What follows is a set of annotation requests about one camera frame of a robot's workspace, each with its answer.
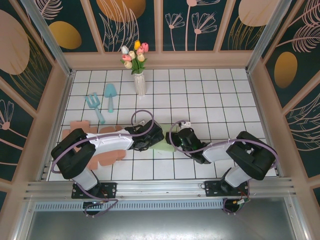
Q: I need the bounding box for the aluminium mounting rail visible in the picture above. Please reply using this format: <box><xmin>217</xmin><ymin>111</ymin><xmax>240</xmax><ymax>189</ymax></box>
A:
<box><xmin>23</xmin><ymin>177</ymin><xmax>298</xmax><ymax>201</ymax></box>

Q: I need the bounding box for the teal garden fork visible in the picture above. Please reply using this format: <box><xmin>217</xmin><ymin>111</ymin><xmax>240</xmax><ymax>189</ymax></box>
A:
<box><xmin>84</xmin><ymin>92</ymin><xmax>106</xmax><ymax>125</ymax></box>

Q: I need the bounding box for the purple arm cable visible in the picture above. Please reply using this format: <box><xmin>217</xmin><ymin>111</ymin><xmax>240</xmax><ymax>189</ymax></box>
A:
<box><xmin>169</xmin><ymin>121</ymin><xmax>280</xmax><ymax>215</ymax></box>
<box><xmin>51</xmin><ymin>109</ymin><xmax>155</xmax><ymax>216</ymax></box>

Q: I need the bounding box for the artificial tulip bouquet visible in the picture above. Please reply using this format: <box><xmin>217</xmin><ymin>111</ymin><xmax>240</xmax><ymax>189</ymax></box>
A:
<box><xmin>120</xmin><ymin>39</ymin><xmax>150</xmax><ymax>75</ymax></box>

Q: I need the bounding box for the teal garden trowel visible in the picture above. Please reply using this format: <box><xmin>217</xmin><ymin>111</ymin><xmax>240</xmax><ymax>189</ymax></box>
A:
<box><xmin>104</xmin><ymin>83</ymin><xmax>118</xmax><ymax>114</ymax></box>

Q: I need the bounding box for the aluminium frame post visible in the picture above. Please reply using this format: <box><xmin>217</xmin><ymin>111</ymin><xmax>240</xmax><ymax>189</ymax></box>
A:
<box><xmin>244</xmin><ymin>0</ymin><xmax>293</xmax><ymax>73</ymax></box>
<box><xmin>21</xmin><ymin>0</ymin><xmax>76</xmax><ymax>77</ymax></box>

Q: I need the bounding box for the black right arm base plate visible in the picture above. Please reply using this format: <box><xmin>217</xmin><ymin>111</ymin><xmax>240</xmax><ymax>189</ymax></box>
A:
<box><xmin>204</xmin><ymin>180</ymin><xmax>251</xmax><ymax>197</ymax></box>

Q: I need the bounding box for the orange paper box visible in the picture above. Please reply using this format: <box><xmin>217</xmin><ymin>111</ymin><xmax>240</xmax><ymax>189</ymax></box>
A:
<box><xmin>62</xmin><ymin>121</ymin><xmax>127</xmax><ymax>171</ymax></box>

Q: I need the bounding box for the white ribbed vase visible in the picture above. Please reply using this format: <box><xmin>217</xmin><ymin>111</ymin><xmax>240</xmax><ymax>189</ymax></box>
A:
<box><xmin>134</xmin><ymin>72</ymin><xmax>147</xmax><ymax>96</ymax></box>

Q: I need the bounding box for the grey slotted cable duct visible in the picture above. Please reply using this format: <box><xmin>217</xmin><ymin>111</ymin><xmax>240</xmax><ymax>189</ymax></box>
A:
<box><xmin>33</xmin><ymin>201</ymin><xmax>226</xmax><ymax>212</ymax></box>

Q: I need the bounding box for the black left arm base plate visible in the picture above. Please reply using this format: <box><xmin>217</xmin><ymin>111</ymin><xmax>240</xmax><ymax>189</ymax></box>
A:
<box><xmin>71</xmin><ymin>182</ymin><xmax>118</xmax><ymax>200</ymax></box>

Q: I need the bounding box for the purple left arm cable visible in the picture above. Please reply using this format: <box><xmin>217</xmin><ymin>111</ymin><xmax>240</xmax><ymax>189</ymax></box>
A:
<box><xmin>51</xmin><ymin>109</ymin><xmax>155</xmax><ymax>216</ymax></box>

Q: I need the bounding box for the green paper box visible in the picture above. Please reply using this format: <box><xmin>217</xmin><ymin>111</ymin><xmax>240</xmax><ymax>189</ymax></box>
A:
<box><xmin>149</xmin><ymin>123</ymin><xmax>187</xmax><ymax>153</ymax></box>

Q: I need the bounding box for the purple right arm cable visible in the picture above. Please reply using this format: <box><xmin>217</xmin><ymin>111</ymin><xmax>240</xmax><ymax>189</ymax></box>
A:
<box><xmin>169</xmin><ymin>121</ymin><xmax>280</xmax><ymax>215</ymax></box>

